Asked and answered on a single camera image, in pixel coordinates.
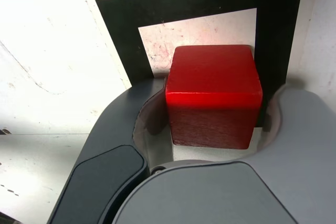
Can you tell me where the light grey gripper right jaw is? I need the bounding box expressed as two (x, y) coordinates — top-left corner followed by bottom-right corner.
(110, 84), (336, 224)

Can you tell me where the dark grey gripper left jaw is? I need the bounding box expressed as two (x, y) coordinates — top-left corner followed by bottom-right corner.
(47, 77), (175, 224)

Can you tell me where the red cube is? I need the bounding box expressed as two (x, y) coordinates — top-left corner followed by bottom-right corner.
(165, 44), (264, 150)

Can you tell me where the black tape square outline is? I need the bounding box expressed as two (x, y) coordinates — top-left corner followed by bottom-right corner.
(94, 0), (307, 128)

